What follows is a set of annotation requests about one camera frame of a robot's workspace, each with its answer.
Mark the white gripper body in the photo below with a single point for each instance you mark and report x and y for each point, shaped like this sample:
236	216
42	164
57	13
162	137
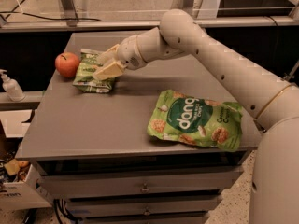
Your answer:
130	55

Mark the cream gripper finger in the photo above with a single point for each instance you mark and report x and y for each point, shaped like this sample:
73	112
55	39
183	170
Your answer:
114	69
109	55

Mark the green jalapeno chip bag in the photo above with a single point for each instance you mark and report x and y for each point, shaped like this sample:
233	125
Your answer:
84	80

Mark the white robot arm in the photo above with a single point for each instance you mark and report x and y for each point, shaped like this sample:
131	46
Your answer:
273	102

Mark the red apple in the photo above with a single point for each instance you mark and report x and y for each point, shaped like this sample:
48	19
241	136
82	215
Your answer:
67	64

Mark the green dang rice chips bag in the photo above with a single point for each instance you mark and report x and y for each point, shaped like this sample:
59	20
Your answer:
196	122

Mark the grey drawer cabinet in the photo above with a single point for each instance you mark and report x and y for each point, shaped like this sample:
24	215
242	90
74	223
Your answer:
93	153

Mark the white pump bottle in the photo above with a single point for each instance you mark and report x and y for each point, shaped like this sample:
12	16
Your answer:
11	87

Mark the white cardboard box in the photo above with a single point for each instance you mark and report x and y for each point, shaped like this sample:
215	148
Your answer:
21	194

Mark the top drawer metal handle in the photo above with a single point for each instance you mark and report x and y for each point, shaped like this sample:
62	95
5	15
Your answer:
145	188

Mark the drawer metal handle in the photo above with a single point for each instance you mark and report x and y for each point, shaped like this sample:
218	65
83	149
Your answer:
145	188
147	212

